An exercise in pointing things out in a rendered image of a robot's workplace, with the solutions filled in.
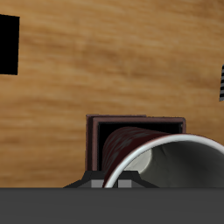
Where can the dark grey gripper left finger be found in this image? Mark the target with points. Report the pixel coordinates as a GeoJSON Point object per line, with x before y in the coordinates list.
{"type": "Point", "coordinates": [93, 177]}

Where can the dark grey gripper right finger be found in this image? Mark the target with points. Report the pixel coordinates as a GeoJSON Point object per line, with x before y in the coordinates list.
{"type": "Point", "coordinates": [131, 177]}

